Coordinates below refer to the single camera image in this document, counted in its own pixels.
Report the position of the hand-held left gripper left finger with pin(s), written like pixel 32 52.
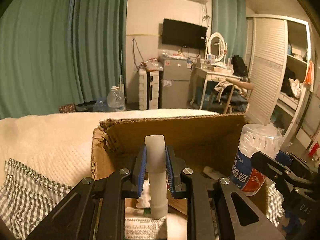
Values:
pixel 141 172

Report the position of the narrow green curtain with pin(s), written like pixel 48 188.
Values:
pixel 227 12

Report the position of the black bag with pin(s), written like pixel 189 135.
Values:
pixel 238 65

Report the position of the clear jar with blue label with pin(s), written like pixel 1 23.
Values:
pixel 243 170

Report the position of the white suitcase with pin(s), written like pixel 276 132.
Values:
pixel 142 90

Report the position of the clear plastic bag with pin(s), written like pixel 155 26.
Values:
pixel 153 65

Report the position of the white louvred wardrobe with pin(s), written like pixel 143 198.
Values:
pixel 267 67

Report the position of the grey checked cloth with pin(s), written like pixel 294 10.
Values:
pixel 30 200

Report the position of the white tissue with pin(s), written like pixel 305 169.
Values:
pixel 143 201

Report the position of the white plastic tube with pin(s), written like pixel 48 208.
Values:
pixel 156 155

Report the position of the orange hanging item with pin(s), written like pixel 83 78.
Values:
pixel 308 72

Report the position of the wooden chair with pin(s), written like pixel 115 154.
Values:
pixel 240 83

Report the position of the white oval vanity mirror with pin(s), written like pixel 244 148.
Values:
pixel 216 46

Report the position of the wide green curtain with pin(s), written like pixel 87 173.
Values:
pixel 50 42

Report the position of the white garment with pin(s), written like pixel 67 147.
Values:
pixel 223 86

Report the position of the grey small fridge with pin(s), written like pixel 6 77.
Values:
pixel 175 90

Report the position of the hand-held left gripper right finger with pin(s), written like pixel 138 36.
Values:
pixel 170 172

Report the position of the white dressing table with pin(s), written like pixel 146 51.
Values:
pixel 215 75

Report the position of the black wall television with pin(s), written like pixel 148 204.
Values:
pixel 183 33

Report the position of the large clear water bottle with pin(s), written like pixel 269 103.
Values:
pixel 116 101

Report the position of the torn cardboard box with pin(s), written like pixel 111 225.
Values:
pixel 200 135

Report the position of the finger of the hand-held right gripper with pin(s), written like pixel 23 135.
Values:
pixel 285 156
pixel 270 166

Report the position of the brown patterned box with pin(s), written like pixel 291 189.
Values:
pixel 67 108

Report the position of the white green-striped medicine box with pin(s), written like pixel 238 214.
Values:
pixel 140 226

